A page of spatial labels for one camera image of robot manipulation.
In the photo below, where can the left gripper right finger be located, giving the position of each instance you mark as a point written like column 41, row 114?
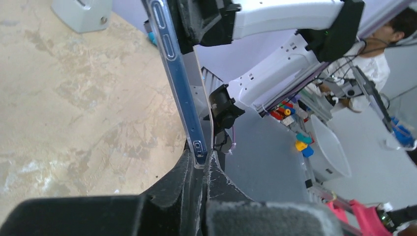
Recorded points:
column 230, row 212

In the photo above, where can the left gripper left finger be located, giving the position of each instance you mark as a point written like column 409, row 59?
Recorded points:
column 170, row 207

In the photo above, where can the person in white shirt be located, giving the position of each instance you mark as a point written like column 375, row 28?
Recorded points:
column 369, row 55

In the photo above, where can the blue cap object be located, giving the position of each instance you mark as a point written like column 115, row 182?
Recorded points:
column 149, row 32

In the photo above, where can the white metronome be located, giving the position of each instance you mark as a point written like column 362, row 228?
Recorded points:
column 83, row 16

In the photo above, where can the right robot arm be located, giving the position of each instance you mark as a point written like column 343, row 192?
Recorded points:
column 324, row 30

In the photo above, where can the clear phone case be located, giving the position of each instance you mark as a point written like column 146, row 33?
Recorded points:
column 162, row 25

